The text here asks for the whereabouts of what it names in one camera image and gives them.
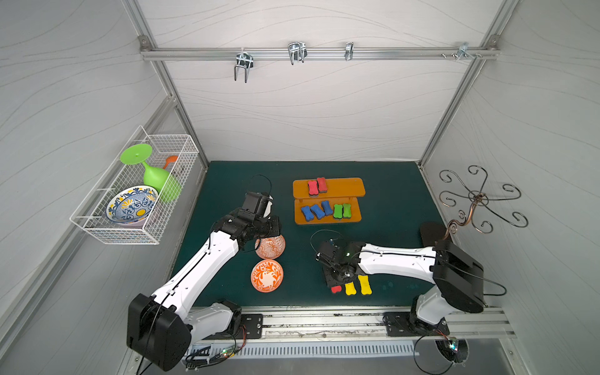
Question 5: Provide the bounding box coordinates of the orange patterned bowl far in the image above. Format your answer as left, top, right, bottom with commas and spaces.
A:
255, 234, 286, 259

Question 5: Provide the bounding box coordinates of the blue eraser right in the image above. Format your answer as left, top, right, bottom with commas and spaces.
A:
321, 201, 334, 217

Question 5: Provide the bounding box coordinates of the white wire basket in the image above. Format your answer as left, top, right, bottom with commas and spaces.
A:
70, 127, 198, 245

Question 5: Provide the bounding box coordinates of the blue eraser middle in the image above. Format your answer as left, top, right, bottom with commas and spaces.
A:
310, 204, 326, 220

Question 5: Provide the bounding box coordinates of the blue yellow patterned bowl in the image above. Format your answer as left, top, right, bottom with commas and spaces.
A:
105, 185, 159, 225

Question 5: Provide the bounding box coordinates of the orange object in basket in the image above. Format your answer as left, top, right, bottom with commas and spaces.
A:
163, 156, 178, 170

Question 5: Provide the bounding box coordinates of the aluminium top rail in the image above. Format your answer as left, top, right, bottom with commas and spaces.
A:
141, 46, 501, 63

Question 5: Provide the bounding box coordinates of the blue eraser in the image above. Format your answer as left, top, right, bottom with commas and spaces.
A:
301, 206, 315, 222
310, 204, 326, 220
321, 201, 334, 217

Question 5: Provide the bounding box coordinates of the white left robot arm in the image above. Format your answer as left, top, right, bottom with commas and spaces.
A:
126, 192, 281, 371

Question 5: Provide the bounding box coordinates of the green eraser left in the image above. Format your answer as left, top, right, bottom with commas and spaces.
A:
333, 204, 344, 220

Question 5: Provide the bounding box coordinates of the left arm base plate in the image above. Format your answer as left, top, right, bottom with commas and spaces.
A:
206, 313, 264, 340

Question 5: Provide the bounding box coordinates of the green eraser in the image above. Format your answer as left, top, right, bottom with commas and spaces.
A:
333, 204, 344, 220
342, 203, 353, 219

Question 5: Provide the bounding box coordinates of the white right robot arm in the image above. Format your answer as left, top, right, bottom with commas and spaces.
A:
316, 239, 485, 336

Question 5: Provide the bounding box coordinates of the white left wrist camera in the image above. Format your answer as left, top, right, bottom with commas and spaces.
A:
263, 197, 273, 218

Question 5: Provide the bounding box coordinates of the bronze metal hook stand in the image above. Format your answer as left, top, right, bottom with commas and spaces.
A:
420, 165, 529, 247

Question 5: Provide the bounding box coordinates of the green plastic goblet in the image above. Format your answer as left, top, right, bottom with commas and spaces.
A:
120, 144, 182, 203

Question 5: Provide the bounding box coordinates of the metal double hook left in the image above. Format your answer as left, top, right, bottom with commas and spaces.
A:
234, 52, 254, 83

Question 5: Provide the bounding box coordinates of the aluminium front rail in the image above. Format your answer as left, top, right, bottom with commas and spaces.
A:
242, 306, 517, 343

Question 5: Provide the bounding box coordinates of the green eraser right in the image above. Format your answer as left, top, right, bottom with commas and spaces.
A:
342, 203, 353, 219

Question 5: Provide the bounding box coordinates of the metal double hook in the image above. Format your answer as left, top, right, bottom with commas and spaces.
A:
234, 52, 254, 83
287, 42, 308, 66

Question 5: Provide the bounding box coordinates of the metal bracket hook right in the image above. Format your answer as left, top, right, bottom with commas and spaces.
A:
440, 42, 483, 62

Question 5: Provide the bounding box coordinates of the blue eraser left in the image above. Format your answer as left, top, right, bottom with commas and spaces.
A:
301, 206, 315, 222

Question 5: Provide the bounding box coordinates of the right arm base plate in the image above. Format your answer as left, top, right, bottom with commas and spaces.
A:
383, 312, 450, 338

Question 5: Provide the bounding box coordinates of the yellow eraser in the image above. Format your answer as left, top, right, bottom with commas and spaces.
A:
345, 282, 357, 296
358, 275, 372, 295

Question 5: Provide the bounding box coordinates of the small metal hook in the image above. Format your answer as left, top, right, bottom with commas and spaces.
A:
345, 42, 354, 61

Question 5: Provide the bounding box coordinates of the metal double hook middle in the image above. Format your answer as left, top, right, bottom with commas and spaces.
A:
287, 42, 308, 66

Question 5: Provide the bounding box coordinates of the aluminium rail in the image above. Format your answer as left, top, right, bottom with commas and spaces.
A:
141, 46, 501, 63
242, 306, 517, 343

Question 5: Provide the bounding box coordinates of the orange floral bowl near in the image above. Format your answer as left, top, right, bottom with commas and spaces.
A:
251, 259, 284, 293

